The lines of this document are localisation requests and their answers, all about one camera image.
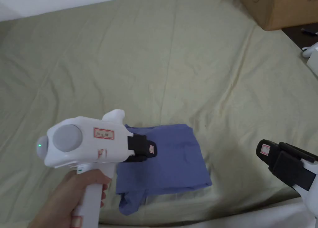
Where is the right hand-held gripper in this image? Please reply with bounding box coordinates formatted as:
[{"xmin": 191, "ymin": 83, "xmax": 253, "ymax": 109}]
[{"xmin": 255, "ymin": 139, "xmax": 318, "ymax": 228}]

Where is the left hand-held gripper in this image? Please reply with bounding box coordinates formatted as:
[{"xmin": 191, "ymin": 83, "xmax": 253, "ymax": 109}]
[{"xmin": 37, "ymin": 109, "xmax": 159, "ymax": 228}]

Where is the blue shirt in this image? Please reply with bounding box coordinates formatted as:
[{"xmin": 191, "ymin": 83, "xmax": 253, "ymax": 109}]
[{"xmin": 116, "ymin": 123, "xmax": 213, "ymax": 216}]

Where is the person's left hand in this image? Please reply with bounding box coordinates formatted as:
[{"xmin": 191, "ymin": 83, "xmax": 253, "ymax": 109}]
[{"xmin": 28, "ymin": 168, "xmax": 113, "ymax": 228}]

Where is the bed with pale green sheet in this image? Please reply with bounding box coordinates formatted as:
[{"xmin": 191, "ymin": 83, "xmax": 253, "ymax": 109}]
[{"xmin": 0, "ymin": 0, "xmax": 318, "ymax": 228}]

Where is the brown cardboard carton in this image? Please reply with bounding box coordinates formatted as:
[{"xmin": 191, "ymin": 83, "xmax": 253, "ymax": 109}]
[{"xmin": 232, "ymin": 0, "xmax": 318, "ymax": 31}]

